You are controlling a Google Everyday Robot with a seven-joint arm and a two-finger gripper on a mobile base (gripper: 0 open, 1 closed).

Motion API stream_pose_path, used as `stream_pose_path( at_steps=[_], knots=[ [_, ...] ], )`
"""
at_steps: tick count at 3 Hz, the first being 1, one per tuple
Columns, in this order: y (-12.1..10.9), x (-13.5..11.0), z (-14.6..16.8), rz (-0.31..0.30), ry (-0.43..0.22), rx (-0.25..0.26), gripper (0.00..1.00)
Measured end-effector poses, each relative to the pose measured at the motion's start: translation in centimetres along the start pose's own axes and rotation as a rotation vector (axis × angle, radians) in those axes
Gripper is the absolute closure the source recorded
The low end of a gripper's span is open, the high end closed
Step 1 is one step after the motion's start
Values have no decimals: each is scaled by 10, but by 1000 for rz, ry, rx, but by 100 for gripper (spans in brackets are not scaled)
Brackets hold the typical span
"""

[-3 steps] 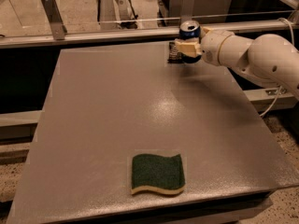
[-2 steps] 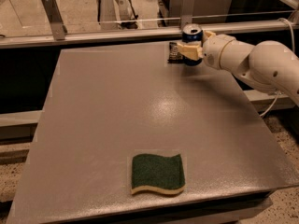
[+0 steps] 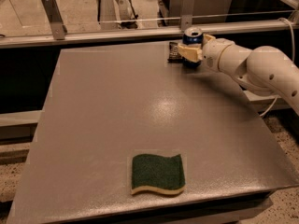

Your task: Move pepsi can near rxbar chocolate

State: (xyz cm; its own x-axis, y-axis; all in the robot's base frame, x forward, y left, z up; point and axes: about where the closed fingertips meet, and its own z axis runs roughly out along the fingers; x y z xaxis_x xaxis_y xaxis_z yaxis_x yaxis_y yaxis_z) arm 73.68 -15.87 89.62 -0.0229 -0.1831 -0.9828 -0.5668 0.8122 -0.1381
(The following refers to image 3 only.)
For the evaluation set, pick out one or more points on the metal rail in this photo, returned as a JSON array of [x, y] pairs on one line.
[[165, 33]]

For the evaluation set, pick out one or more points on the left metal bracket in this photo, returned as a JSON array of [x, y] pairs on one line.
[[55, 19]]

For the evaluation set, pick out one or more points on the blue pepsi can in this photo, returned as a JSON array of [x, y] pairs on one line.
[[192, 36]]

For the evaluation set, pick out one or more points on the dark rxbar chocolate bar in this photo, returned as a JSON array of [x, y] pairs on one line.
[[174, 56]]

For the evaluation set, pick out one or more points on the right metal bracket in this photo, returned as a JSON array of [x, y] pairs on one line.
[[186, 14]]

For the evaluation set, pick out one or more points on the metal bracket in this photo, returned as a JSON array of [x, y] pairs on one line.
[[186, 14], [55, 19]]

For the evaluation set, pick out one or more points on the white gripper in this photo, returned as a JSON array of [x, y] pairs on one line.
[[212, 54]]

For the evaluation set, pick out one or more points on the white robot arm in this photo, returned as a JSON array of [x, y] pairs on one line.
[[263, 71]]

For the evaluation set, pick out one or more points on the green yellow sponge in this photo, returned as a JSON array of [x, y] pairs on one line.
[[158, 174]]

